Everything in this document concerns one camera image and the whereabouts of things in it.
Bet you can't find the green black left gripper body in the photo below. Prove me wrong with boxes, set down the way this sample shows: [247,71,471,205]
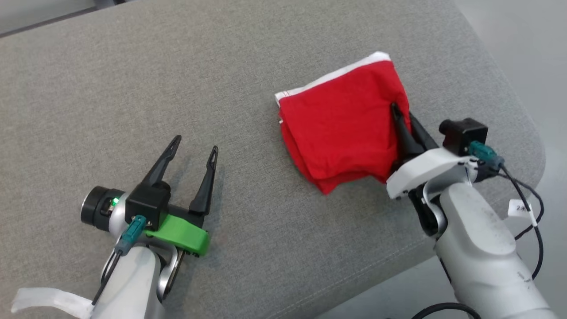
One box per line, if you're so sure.
[144,204,211,257]

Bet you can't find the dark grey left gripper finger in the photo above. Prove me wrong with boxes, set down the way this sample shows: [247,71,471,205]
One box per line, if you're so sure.
[141,135,183,189]
[189,146,219,217]

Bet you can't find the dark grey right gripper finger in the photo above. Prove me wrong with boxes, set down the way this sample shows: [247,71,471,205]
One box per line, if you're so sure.
[409,113,439,152]
[390,103,424,163]

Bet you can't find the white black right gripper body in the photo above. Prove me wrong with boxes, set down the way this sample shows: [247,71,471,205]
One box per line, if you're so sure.
[386,147,479,200]

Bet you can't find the red shorts with white trim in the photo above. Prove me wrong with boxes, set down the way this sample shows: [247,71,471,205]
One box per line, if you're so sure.
[275,51,415,195]

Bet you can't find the teal left cable connector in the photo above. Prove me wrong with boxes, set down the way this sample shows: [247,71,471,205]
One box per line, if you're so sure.
[116,215,148,257]

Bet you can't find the teal cable connector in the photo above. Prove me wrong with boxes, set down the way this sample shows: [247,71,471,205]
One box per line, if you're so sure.
[116,215,148,257]
[469,141,505,171]

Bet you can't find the teal right cable connector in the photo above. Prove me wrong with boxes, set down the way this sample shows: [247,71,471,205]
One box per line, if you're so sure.
[469,141,505,171]

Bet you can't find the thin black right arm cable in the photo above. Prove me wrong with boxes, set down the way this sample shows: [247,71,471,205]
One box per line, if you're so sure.
[412,166,545,319]

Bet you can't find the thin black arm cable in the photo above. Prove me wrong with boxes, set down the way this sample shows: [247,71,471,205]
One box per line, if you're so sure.
[91,250,122,306]
[412,166,545,319]

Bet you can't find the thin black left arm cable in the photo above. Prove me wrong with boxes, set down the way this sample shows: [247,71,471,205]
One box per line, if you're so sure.
[91,250,122,306]

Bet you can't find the white paper cable tag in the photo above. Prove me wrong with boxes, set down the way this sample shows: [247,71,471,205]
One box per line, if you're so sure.
[507,199,532,218]

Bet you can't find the white translucent strap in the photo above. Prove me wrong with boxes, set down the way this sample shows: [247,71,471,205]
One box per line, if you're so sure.
[11,287,93,319]

